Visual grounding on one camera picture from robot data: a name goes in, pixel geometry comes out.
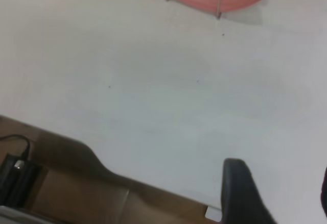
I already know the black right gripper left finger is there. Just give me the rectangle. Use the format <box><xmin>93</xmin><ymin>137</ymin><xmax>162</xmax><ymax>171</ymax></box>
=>
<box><xmin>220</xmin><ymin>158</ymin><xmax>278</xmax><ymax>224</ymax></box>

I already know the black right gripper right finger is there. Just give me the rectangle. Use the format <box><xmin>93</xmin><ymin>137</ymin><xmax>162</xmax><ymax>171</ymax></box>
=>
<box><xmin>320</xmin><ymin>167</ymin><xmax>327</xmax><ymax>210</ymax></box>

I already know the black power adapter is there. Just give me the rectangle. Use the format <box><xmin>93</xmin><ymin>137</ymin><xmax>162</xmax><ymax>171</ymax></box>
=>
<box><xmin>0</xmin><ymin>153</ymin><xmax>49</xmax><ymax>208</ymax></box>

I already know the black adapter cable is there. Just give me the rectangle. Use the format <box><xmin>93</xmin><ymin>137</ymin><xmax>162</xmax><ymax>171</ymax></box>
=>
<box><xmin>0</xmin><ymin>134</ymin><xmax>31</xmax><ymax>160</ymax></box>

